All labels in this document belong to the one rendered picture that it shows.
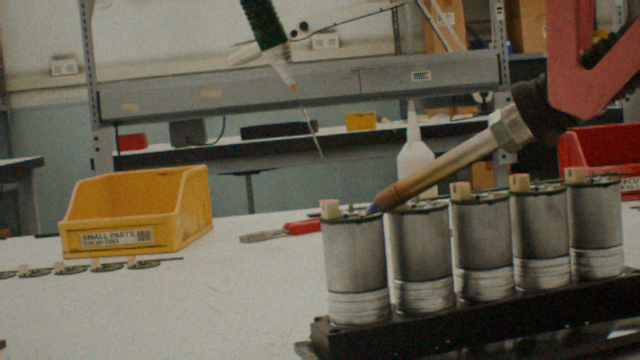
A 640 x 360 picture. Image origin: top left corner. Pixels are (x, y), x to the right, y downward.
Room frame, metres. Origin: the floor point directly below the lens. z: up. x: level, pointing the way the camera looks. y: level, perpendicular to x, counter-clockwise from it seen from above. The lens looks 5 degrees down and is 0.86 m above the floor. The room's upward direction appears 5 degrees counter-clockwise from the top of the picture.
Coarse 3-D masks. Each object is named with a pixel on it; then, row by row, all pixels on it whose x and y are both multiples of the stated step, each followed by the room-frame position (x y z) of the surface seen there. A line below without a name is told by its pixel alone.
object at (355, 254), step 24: (336, 240) 0.31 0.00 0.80; (360, 240) 0.31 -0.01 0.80; (384, 240) 0.32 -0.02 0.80; (336, 264) 0.31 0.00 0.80; (360, 264) 0.31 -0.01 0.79; (384, 264) 0.31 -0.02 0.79; (336, 288) 0.31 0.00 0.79; (360, 288) 0.31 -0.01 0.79; (384, 288) 0.31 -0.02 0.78; (336, 312) 0.31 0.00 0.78; (360, 312) 0.31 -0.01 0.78; (384, 312) 0.31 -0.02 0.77
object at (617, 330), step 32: (544, 320) 0.32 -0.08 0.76; (576, 320) 0.32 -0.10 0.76; (608, 320) 0.32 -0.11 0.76; (384, 352) 0.30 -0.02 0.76; (416, 352) 0.30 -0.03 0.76; (448, 352) 0.30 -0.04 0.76; (480, 352) 0.29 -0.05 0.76; (512, 352) 0.29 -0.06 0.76; (544, 352) 0.28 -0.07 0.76; (576, 352) 0.29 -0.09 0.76
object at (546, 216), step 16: (512, 208) 0.34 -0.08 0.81; (528, 208) 0.34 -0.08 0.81; (544, 208) 0.33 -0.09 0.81; (560, 208) 0.34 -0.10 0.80; (512, 224) 0.34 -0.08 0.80; (528, 224) 0.34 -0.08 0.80; (544, 224) 0.33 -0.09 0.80; (560, 224) 0.34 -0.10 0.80; (512, 240) 0.35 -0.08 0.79; (528, 240) 0.34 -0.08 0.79; (544, 240) 0.33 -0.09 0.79; (560, 240) 0.34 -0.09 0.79; (528, 256) 0.34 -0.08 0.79; (544, 256) 0.33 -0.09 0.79; (560, 256) 0.34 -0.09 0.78; (528, 272) 0.34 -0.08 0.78; (544, 272) 0.33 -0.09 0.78; (560, 272) 0.34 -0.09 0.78; (528, 288) 0.34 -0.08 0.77; (544, 288) 0.33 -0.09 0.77; (560, 288) 0.33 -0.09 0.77
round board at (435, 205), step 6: (408, 204) 0.32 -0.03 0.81; (414, 204) 0.32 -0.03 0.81; (432, 204) 0.32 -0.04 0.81; (438, 204) 0.33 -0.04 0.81; (444, 204) 0.32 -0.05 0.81; (396, 210) 0.32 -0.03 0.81; (402, 210) 0.32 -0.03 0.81; (408, 210) 0.32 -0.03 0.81; (414, 210) 0.32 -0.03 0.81; (420, 210) 0.32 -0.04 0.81; (426, 210) 0.32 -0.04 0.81; (432, 210) 0.32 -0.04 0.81
